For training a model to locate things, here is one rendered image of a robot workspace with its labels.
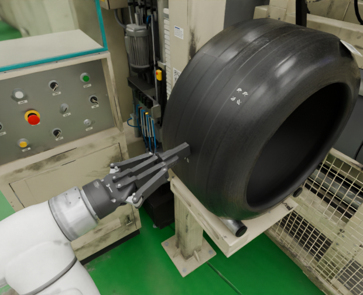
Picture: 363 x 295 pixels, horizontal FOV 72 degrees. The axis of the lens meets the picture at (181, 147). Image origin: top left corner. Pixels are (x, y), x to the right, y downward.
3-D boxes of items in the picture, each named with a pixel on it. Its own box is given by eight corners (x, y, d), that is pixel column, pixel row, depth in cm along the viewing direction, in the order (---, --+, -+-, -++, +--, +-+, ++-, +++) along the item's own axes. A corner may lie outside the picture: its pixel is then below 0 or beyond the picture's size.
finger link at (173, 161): (156, 165, 53) (164, 174, 51) (176, 154, 55) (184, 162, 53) (158, 170, 54) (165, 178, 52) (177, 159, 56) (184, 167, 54)
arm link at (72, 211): (44, 190, 47) (75, 174, 49) (65, 215, 53) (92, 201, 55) (55, 225, 41) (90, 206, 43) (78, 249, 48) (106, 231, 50)
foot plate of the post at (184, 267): (161, 243, 171) (160, 240, 168) (192, 225, 182) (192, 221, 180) (182, 277, 154) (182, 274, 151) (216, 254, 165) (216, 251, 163)
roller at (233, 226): (185, 168, 102) (176, 174, 101) (183, 160, 99) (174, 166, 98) (247, 231, 80) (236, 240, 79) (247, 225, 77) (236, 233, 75)
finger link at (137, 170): (118, 192, 53) (116, 188, 54) (163, 166, 57) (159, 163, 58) (113, 181, 50) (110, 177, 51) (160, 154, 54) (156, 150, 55)
